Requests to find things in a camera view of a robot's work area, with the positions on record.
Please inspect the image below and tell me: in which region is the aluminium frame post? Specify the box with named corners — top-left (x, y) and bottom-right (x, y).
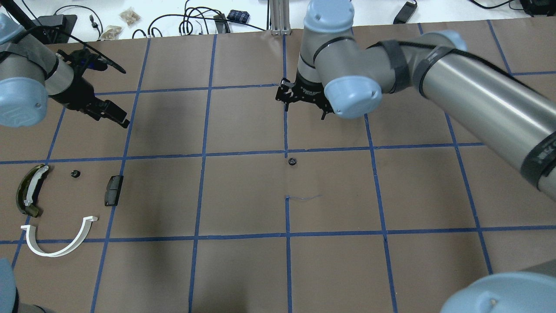
top-left (268, 0), bottom-right (291, 36)

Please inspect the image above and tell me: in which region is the black brake pad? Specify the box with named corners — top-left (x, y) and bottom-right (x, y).
top-left (104, 176), bottom-right (124, 207)

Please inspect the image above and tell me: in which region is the green brake shoe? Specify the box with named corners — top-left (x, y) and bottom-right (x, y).
top-left (16, 164), bottom-right (50, 218)

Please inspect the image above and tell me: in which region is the bag of small parts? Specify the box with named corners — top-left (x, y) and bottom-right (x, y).
top-left (118, 7), bottom-right (141, 27)

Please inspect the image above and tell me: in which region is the white plastic arc part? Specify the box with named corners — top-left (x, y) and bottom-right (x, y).
top-left (20, 216), bottom-right (99, 258)

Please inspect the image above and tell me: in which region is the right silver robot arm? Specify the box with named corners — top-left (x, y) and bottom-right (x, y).
top-left (276, 0), bottom-right (555, 313)

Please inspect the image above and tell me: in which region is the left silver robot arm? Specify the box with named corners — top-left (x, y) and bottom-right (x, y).
top-left (0, 14), bottom-right (129, 128)

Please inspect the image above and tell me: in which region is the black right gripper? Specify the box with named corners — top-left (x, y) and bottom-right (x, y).
top-left (275, 73), bottom-right (334, 120)

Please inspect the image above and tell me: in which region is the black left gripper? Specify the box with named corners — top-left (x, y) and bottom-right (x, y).
top-left (51, 65), bottom-right (130, 129)

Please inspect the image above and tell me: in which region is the black power adapter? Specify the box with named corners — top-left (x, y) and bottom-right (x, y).
top-left (393, 0), bottom-right (418, 24)

